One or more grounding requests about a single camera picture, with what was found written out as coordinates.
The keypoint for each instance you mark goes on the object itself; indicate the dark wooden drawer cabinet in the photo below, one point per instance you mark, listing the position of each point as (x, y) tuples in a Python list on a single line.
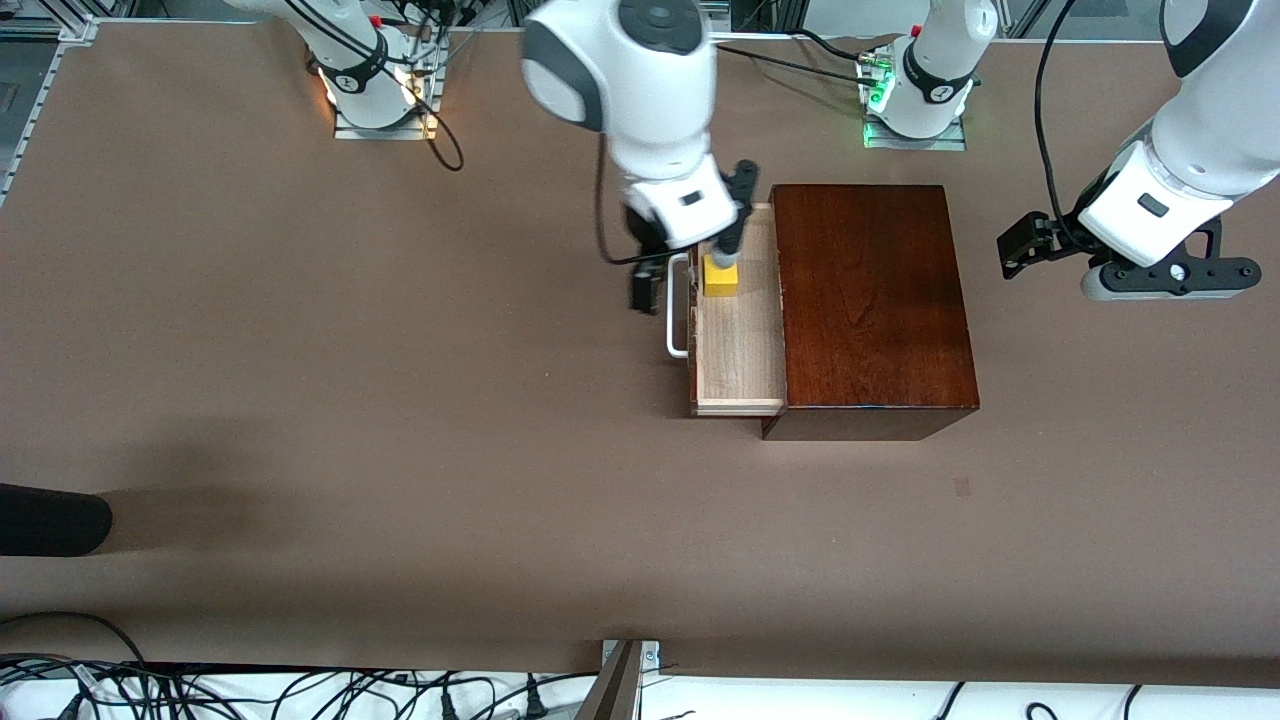
[(880, 300)]

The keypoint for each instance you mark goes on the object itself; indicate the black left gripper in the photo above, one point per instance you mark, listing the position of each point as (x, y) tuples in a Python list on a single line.
[(1058, 233)]

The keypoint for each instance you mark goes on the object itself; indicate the yellow wooden block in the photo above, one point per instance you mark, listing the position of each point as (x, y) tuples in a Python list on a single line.
[(720, 282)]

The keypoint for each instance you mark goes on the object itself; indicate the aluminium table frame rail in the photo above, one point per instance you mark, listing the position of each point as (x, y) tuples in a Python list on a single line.
[(80, 30)]

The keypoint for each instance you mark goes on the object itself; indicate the black power plug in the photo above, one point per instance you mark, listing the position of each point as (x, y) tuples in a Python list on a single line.
[(536, 703), (448, 705)]

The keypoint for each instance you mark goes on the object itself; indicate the black ribbed cylinder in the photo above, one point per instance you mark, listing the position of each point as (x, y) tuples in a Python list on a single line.
[(50, 520)]

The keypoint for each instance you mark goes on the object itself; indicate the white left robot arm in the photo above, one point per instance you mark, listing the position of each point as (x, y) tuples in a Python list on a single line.
[(1220, 130)]

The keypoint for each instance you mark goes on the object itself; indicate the brown table cover sheet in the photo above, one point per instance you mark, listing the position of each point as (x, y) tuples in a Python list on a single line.
[(400, 400)]

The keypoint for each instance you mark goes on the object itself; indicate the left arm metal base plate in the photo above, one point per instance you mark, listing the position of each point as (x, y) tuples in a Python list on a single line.
[(915, 145)]

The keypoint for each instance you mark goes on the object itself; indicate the metal corner bracket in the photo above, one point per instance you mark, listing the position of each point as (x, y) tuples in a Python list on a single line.
[(650, 655)]

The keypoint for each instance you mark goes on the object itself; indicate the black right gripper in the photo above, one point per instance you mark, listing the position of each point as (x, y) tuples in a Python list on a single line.
[(647, 238)]

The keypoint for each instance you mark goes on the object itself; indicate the dark aluminium frame profile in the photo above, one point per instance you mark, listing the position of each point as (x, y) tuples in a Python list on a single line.
[(610, 695)]

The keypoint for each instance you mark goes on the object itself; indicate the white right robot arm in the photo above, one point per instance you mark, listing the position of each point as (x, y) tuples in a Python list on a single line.
[(650, 90)]

